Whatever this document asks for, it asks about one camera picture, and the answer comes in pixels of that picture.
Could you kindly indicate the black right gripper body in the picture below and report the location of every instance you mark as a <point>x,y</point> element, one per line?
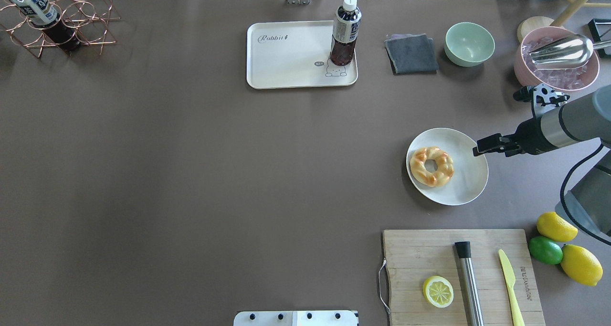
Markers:
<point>529,137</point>

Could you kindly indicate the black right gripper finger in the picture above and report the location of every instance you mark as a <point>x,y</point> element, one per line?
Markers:
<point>495,143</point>

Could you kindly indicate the white round plate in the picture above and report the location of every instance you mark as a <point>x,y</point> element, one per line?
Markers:
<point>470,172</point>

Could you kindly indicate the glazed twisted donut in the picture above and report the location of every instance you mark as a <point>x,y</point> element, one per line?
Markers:
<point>432,166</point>

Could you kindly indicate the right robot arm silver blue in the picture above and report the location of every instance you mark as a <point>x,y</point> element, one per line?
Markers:
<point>557,122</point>

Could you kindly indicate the cream rabbit tray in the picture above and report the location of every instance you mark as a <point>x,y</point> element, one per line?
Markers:
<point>294,54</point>

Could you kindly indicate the pink ice bowl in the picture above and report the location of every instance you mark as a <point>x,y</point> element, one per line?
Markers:
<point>564,80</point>

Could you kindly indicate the yellow lemon far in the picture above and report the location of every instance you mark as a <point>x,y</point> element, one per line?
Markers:
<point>553,226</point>

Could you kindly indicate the yellow lemon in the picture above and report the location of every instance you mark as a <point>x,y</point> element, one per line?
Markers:
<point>553,226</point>
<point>581,265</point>

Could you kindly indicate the steel ice scoop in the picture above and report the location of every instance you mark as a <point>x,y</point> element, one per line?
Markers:
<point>570,52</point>

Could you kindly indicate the mint green bowl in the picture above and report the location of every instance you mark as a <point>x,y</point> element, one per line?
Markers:
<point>468,44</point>

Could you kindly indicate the steel black-tipped rod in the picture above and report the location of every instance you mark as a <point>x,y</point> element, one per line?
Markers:
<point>468,280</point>

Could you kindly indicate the green lime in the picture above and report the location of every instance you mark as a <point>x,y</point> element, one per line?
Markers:
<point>545,250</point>

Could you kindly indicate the grey folded cloth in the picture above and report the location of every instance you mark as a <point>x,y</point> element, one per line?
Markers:
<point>409,54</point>

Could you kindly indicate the yellow lemon near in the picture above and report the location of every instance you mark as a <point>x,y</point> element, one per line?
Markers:
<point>581,265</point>

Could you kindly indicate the wooden cutting board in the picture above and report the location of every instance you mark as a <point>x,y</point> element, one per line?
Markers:
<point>412,256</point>

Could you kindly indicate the wooden mug tree stand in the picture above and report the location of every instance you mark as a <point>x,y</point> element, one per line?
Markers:
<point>536,22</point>

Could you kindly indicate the half lemon slice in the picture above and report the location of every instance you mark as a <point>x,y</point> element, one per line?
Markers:
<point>438,291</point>

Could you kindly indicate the yellow plastic knife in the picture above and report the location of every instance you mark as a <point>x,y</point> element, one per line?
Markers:
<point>510,280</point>

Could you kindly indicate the standing dark tea bottle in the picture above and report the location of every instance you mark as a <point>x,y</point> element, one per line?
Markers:
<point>345,31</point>

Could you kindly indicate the racked tea bottle upper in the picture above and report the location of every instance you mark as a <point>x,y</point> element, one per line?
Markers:
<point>45,17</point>

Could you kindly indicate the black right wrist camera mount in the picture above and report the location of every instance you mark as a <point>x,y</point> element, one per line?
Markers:
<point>542,98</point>

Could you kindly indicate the white camera post base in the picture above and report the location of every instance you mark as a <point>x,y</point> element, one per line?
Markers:
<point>325,317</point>

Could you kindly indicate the copper wire bottle rack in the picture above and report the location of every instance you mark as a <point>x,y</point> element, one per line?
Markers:
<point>90,18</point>

